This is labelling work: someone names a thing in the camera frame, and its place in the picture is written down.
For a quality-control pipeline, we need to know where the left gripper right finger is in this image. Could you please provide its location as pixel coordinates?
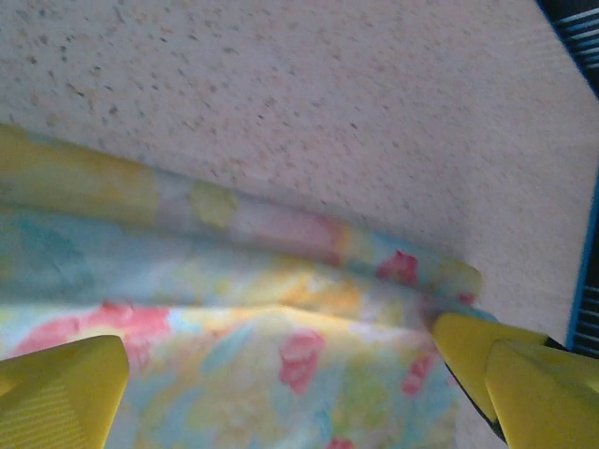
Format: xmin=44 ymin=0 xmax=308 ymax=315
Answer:
xmin=485 ymin=340 xmax=599 ymax=449

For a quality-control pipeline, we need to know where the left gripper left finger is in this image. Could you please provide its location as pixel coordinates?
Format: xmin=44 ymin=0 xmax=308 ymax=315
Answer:
xmin=0 ymin=335 xmax=130 ymax=449

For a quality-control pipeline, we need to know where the pastel floral skirt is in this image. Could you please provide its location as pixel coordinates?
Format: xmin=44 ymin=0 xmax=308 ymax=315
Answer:
xmin=0 ymin=122 xmax=500 ymax=449

